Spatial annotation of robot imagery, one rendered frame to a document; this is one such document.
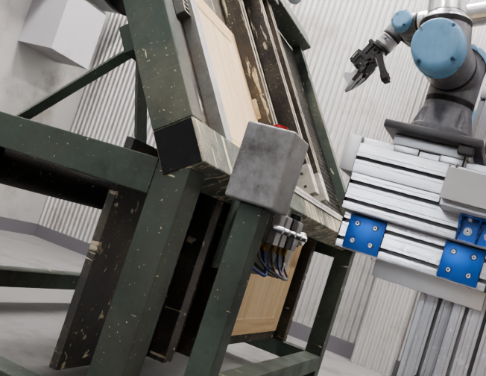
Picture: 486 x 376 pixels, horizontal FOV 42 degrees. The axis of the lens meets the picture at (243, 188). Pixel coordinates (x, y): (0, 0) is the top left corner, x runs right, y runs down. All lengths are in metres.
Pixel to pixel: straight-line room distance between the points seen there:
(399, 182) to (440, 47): 0.32
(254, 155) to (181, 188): 0.19
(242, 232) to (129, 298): 0.31
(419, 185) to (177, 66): 0.64
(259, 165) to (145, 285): 0.38
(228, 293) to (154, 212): 0.26
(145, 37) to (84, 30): 4.38
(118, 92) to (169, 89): 4.90
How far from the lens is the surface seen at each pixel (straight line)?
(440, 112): 1.56
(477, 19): 2.25
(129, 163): 1.56
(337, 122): 5.43
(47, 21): 5.87
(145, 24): 1.66
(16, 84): 6.07
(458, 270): 1.53
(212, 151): 1.56
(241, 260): 1.44
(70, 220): 6.44
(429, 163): 1.53
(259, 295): 2.95
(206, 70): 1.83
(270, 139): 1.43
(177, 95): 1.55
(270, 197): 1.40
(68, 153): 1.67
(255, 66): 2.33
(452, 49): 1.46
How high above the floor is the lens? 0.69
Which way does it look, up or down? 4 degrees up
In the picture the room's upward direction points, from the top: 18 degrees clockwise
